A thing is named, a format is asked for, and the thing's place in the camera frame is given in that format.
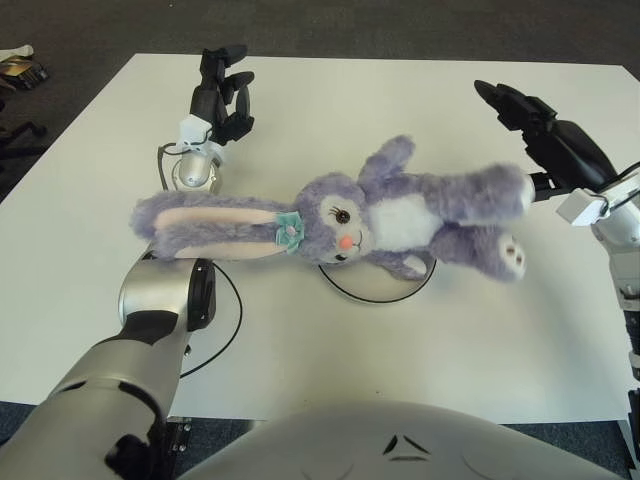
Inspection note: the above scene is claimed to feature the black chair base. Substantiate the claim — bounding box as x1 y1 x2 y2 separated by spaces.
0 97 47 156

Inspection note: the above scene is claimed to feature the purple plush bunny doll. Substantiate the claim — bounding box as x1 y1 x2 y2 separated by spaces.
130 134 535 284

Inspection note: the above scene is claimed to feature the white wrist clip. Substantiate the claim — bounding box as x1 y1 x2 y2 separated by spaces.
555 188 610 229
175 115 212 154

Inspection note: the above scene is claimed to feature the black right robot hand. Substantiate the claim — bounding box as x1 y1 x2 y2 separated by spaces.
473 78 621 204

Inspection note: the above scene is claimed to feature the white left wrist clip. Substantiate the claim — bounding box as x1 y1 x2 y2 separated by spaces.
175 115 212 154

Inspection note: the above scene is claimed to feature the white plate black rim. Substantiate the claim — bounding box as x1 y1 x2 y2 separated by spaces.
317 257 436 305

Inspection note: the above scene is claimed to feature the grey robot torso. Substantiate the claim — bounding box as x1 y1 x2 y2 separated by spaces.
174 399 640 480

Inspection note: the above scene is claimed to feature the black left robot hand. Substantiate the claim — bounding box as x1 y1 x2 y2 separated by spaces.
191 43 256 148

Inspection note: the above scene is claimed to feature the dark box on floor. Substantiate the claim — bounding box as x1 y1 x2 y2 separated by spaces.
0 56 50 91

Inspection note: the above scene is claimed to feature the grey table leg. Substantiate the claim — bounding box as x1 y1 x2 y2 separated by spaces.
617 389 640 480

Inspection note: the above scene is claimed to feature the black metal table bracket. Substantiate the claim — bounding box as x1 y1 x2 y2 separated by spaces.
164 417 192 480

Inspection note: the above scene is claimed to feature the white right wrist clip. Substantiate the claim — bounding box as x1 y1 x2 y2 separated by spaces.
555 188 610 229

